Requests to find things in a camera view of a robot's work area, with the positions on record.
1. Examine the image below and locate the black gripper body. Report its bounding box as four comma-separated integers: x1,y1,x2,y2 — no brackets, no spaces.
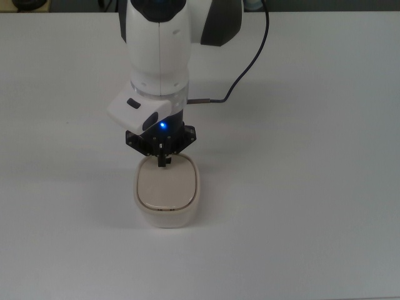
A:
124,109,198,157

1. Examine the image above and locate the beige trash bin lid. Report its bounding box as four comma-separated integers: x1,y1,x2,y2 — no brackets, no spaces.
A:
137,156,198,211

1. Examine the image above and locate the small white trash bin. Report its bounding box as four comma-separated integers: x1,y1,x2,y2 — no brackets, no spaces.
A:
133,152,203,229

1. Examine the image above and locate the pale blue object behind table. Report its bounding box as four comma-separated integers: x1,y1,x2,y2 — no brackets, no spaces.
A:
243,0,266,11

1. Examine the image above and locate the dark equipment behind table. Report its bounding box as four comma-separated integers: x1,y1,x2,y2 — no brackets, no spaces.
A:
11,0,51,9

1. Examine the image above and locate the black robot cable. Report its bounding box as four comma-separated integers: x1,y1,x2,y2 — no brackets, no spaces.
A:
186,0,271,106

